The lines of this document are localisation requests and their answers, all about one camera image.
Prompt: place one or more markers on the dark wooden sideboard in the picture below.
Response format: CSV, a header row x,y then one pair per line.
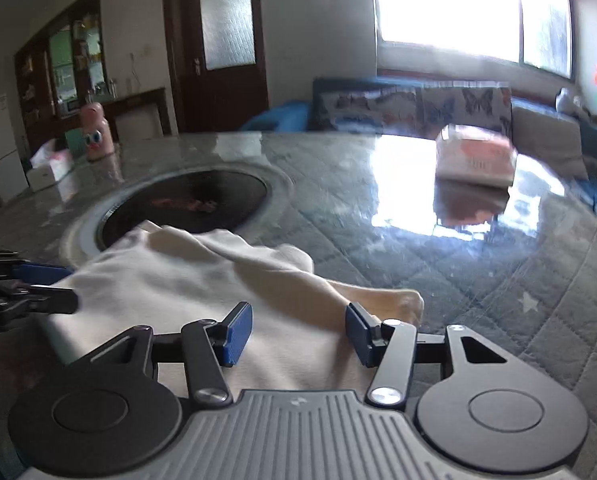
x,y
138,102

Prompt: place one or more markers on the black round induction cooktop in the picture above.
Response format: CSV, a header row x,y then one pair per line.
x,y
193,200

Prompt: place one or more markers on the cream knit garment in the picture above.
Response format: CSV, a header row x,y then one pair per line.
x,y
188,280

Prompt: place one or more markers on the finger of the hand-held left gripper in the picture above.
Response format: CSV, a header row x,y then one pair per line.
x,y
43,273
38,300

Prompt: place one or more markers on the white pink tissue pack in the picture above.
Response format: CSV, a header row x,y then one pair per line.
x,y
476,157

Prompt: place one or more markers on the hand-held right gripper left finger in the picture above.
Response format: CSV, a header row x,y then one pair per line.
x,y
236,332

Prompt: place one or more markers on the pink cartoon bottle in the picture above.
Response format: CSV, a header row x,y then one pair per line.
x,y
97,132

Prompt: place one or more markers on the grey sofa cushion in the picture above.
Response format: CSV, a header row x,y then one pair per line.
x,y
548,137

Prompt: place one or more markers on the blue sofa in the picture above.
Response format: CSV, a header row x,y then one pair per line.
x,y
278,115

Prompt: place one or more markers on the panda plush toy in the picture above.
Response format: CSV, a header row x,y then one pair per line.
x,y
568,101

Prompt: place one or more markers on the dark wooden glass door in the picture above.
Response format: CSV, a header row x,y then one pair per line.
x,y
218,90

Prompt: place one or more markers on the dark wooden display cabinet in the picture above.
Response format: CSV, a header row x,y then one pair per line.
x,y
58,60

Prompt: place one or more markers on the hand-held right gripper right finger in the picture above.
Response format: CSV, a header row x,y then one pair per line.
x,y
361,335

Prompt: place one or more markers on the window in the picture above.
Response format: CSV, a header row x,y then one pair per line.
x,y
448,5

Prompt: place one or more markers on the white tissue box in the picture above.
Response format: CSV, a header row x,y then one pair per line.
x,y
51,167

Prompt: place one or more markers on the butterfly print pillow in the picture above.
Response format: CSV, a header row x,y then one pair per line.
x,y
466,107
366,110

